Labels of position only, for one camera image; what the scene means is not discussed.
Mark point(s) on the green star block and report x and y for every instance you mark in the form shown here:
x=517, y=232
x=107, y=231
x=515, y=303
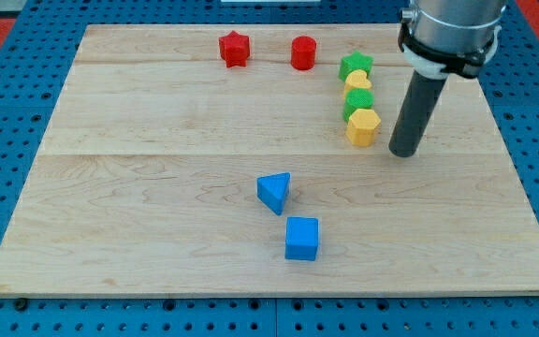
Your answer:
x=355, y=61

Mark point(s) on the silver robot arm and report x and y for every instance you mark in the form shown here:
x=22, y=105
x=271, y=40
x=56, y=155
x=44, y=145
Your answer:
x=443, y=37

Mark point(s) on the red cylinder block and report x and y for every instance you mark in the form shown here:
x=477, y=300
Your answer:
x=303, y=50

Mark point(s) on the light wooden board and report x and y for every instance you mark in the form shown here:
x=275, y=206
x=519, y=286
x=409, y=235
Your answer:
x=144, y=184

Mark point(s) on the yellow hexagon block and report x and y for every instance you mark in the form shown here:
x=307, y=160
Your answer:
x=362, y=127

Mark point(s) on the blue cube block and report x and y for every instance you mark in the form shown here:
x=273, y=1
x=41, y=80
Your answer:
x=301, y=238

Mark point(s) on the red star block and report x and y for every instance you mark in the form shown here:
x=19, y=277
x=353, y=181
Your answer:
x=234, y=49

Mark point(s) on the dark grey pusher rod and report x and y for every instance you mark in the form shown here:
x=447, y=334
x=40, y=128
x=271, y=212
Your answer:
x=417, y=107

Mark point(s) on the yellow heart block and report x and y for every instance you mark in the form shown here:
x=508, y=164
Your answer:
x=357, y=79

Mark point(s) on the green cylinder block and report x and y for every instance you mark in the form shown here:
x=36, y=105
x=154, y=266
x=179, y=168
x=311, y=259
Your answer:
x=356, y=99

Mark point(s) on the blue triangle block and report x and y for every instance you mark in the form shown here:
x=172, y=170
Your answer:
x=273, y=191

